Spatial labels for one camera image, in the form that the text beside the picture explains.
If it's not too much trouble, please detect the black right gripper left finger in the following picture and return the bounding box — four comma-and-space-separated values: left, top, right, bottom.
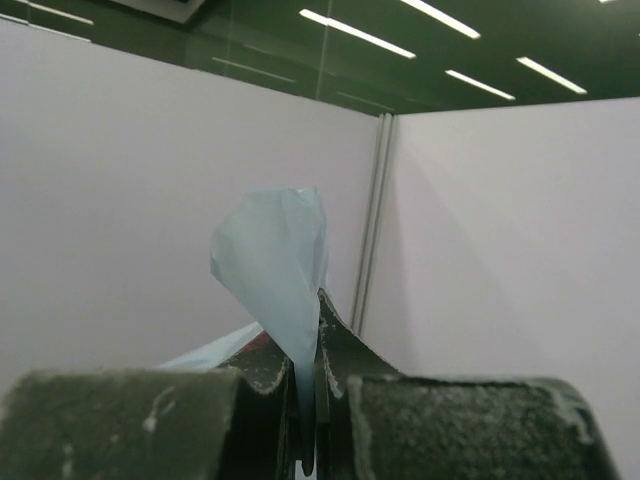
1, 334, 295, 479

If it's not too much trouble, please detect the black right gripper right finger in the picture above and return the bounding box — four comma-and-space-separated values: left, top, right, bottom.
316, 292, 620, 479

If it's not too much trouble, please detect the light blue trash bag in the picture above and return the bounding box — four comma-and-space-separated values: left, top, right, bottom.
165, 188, 329, 475

